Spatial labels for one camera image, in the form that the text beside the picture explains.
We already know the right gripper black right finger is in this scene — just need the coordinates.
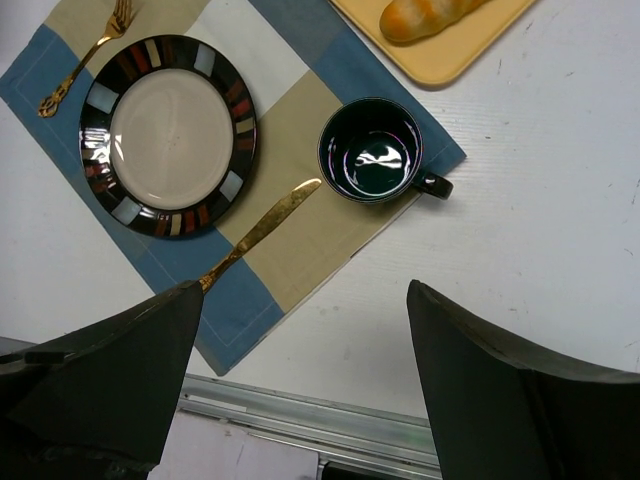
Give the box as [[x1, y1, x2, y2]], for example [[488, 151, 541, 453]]
[[406, 280, 639, 479]]

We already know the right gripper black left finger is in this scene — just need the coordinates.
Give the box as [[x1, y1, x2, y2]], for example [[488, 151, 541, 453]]
[[1, 281, 204, 472]]

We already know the golden bread roll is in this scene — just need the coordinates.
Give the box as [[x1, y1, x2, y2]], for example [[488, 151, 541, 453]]
[[379, 0, 486, 43]]

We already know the black rimmed beige plate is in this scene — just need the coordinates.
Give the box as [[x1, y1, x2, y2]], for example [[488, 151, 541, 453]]
[[79, 34, 258, 238]]

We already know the dark green cup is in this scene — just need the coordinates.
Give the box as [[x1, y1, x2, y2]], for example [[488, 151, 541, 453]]
[[317, 97, 453, 204]]

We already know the gold knife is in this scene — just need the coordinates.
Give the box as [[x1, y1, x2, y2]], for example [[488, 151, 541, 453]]
[[199, 178, 322, 295]]

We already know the blue beige checked placemat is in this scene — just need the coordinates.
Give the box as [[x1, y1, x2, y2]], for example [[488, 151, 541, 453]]
[[1, 1, 465, 375]]

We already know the yellow tray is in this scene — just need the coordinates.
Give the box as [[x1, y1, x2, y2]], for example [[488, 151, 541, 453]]
[[332, 0, 534, 88]]

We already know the gold fork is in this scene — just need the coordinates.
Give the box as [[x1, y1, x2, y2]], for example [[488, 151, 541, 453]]
[[37, 0, 134, 118]]

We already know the aluminium table edge rail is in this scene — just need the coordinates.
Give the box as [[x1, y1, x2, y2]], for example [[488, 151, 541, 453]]
[[178, 374, 442, 479]]

